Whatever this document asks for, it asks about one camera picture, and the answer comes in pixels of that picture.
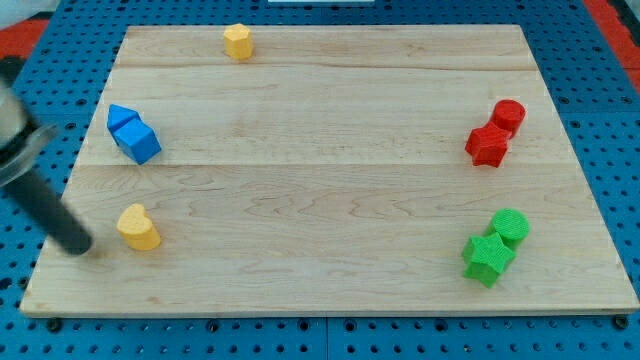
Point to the blue cube block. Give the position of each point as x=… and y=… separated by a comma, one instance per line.
x=138, y=141

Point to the red star block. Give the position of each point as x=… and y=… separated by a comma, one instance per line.
x=488, y=145

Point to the yellow heart block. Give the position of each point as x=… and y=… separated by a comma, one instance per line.
x=137, y=229

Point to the red cylinder block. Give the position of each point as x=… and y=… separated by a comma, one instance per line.
x=508, y=114

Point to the green star block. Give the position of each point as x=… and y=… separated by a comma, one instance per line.
x=486, y=258

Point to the wooden board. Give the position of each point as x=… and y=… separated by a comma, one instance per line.
x=327, y=176

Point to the green cylinder block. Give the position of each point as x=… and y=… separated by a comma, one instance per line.
x=511, y=225

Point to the clear disc tool mount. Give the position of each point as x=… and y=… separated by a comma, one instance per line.
x=23, y=137

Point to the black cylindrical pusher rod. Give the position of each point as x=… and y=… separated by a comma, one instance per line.
x=42, y=204

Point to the yellow hexagon block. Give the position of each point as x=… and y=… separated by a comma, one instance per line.
x=238, y=41

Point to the blue triangle block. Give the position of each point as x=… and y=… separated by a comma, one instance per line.
x=118, y=116

